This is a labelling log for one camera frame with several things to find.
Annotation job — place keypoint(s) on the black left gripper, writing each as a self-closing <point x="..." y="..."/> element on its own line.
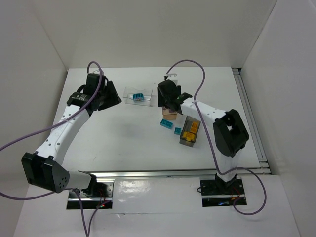
<point x="108" y="96"/>

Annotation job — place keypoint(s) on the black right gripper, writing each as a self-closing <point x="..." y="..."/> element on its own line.
<point x="167" y="99"/>

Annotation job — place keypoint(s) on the teal long lego brick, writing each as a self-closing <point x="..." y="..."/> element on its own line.
<point x="167" y="124"/>

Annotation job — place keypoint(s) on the teal rounded lego brick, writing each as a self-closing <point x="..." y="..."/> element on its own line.
<point x="138" y="97"/>

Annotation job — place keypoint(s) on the teal small lego brick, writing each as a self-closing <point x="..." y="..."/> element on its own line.
<point x="177" y="131"/>

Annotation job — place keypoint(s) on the smoky grey transparent container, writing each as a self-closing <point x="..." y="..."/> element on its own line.
<point x="186" y="127"/>

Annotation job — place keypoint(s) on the yellow long lego brick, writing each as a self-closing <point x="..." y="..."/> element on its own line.
<point x="187" y="136"/>

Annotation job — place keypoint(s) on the yellow rounded lego brick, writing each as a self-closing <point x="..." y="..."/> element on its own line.
<point x="194" y="127"/>

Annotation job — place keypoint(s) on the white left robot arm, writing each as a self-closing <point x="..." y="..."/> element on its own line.
<point x="43" y="168"/>

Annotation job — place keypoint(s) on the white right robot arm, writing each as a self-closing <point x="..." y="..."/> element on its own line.
<point x="229" y="132"/>

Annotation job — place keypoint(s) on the amber transparent container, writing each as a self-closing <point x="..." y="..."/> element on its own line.
<point x="168" y="114"/>

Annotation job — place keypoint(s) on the clear transparent container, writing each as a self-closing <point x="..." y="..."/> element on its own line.
<point x="129" y="91"/>

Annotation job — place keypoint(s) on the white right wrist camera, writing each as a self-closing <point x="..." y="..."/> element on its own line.
<point x="172" y="77"/>

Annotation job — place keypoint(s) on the front aluminium rail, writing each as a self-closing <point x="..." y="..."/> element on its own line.
<point x="155" y="173"/>

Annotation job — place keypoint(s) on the aluminium frame rail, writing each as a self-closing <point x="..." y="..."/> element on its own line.
<point x="264" y="165"/>

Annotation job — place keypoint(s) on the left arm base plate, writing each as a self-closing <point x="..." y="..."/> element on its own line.
<point x="102" y="195"/>

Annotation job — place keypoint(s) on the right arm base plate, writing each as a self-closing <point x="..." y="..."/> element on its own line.
<point x="213" y="196"/>

